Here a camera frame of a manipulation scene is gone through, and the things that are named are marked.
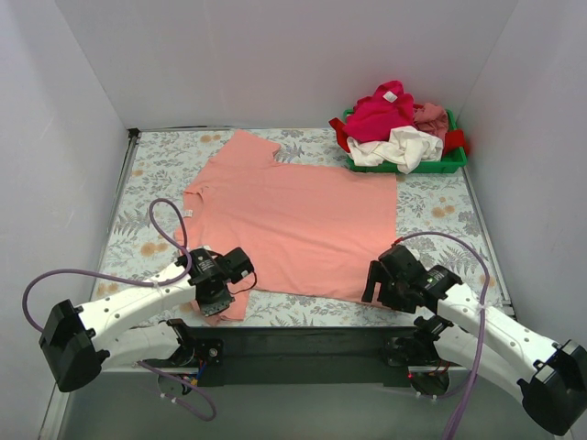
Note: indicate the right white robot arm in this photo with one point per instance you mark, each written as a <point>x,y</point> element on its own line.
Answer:
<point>495,330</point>

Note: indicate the red t shirt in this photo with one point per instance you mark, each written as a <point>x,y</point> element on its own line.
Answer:
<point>454,139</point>

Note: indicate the dusty pink t shirt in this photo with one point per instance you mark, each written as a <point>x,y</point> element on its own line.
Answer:
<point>431,119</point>

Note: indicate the aluminium frame rail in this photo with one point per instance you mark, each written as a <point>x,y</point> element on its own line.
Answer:
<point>547,378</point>

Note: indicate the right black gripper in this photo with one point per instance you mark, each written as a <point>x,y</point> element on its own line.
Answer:
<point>387,291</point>

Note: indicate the salmon pink t shirt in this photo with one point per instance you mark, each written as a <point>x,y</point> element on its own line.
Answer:
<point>308,230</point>

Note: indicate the green plastic bin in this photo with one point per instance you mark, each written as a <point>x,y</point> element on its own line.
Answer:
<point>448,164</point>

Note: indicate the white t shirt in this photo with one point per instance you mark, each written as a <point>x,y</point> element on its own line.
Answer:
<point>405,148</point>

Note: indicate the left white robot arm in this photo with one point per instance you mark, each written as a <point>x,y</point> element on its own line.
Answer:
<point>114,316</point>

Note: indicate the floral table mat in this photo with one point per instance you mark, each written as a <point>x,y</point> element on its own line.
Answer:
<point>438,216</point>

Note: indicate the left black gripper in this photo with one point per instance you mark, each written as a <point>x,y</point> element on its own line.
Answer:
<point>215,302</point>

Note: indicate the magenta t shirt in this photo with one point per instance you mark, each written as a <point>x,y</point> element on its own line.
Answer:
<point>375,116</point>

